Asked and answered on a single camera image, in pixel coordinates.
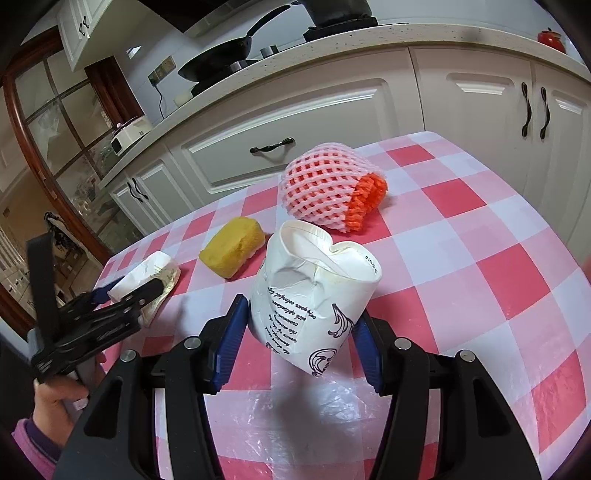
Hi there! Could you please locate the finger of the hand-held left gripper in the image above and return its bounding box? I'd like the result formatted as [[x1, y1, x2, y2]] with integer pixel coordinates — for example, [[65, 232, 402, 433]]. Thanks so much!
[[56, 275, 127, 320], [59, 280, 166, 357]]

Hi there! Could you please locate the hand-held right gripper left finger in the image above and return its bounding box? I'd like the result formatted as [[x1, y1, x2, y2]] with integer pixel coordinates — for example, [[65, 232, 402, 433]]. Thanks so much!
[[53, 294, 250, 480]]

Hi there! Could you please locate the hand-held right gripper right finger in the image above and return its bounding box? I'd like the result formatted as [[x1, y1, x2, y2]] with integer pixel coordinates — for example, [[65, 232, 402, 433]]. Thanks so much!
[[353, 311, 541, 480]]

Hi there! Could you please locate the cream paper cup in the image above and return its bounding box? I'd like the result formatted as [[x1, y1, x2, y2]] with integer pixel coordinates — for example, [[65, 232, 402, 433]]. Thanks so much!
[[107, 251, 182, 329]]

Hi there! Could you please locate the printed white paper cup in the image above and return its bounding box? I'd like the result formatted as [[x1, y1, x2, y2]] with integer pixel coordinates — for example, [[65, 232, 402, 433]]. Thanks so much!
[[249, 219, 384, 379]]

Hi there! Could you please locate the person's left forearm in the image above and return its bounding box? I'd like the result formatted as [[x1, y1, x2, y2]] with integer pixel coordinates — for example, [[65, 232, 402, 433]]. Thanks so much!
[[10, 415, 70, 480]]

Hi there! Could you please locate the person's left hand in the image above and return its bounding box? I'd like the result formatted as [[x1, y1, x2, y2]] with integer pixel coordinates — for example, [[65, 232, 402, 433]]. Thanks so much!
[[33, 375, 90, 448]]

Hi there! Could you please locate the clear plastic sheet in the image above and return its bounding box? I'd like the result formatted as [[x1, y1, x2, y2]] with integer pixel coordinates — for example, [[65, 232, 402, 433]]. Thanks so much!
[[157, 381, 441, 480]]

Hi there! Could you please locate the plain yellow sponge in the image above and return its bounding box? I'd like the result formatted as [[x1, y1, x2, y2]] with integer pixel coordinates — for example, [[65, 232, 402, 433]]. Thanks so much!
[[199, 217, 267, 280]]

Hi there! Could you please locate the pink checkered tablecloth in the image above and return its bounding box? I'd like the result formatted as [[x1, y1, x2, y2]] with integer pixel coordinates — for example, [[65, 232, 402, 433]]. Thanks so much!
[[97, 131, 591, 480]]

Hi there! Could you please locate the orange foam fruit net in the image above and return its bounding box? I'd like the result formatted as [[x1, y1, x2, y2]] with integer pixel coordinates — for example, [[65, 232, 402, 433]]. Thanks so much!
[[345, 173, 388, 232]]

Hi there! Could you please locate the wooden framed glass door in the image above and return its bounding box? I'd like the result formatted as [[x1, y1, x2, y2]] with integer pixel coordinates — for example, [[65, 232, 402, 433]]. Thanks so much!
[[0, 28, 149, 333]]

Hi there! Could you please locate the white countertop appliance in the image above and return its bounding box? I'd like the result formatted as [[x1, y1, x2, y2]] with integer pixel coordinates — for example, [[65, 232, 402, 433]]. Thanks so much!
[[109, 116, 153, 156]]

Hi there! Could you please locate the pink foam fruit net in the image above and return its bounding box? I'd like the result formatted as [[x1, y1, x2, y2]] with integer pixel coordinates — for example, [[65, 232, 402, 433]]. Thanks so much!
[[278, 143, 371, 233]]

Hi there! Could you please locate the white kitchen cabinet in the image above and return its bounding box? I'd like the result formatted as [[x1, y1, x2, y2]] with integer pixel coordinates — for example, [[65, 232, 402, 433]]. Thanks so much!
[[97, 21, 591, 259]]

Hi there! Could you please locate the black wok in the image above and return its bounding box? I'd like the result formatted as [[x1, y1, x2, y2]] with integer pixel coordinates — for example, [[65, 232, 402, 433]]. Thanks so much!
[[177, 4, 306, 85]]

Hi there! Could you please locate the black cooking pot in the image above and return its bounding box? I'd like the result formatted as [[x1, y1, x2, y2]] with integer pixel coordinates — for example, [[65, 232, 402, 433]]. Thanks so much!
[[302, 0, 376, 28]]

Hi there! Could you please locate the red kettle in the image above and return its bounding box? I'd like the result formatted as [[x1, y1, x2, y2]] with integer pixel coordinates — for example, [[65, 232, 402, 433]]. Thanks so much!
[[537, 28, 568, 53]]

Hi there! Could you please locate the black drawer handle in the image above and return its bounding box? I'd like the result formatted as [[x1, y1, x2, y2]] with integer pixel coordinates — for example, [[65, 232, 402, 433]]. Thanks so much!
[[249, 137, 296, 156]]

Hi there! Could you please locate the tan wall outlet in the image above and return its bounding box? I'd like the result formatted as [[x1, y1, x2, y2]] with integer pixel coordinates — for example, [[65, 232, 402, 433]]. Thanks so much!
[[148, 55, 177, 86]]

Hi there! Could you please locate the white upper wall cabinet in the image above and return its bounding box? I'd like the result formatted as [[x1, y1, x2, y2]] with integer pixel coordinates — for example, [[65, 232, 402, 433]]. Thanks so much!
[[57, 0, 112, 71]]

